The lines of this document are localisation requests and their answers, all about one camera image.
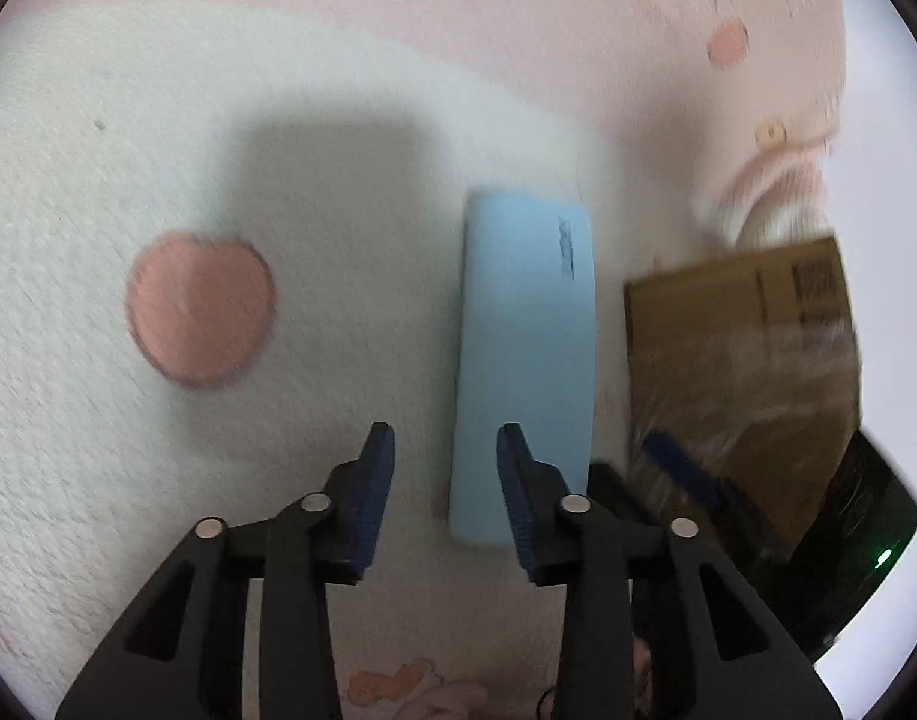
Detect light blue pencil case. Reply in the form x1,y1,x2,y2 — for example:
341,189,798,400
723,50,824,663
447,189,598,547

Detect pink cartoon printed blanket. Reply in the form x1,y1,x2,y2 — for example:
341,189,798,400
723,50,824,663
0,0,917,720

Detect brown cardboard box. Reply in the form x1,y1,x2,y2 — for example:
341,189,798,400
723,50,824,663
624,236,865,563

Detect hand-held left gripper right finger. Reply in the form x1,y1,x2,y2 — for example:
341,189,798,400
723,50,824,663
496,423,842,720

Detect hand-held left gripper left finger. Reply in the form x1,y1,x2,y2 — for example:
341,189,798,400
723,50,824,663
53,421,397,720

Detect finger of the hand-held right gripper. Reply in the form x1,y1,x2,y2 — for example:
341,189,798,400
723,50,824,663
640,430,793,563
588,463,655,526

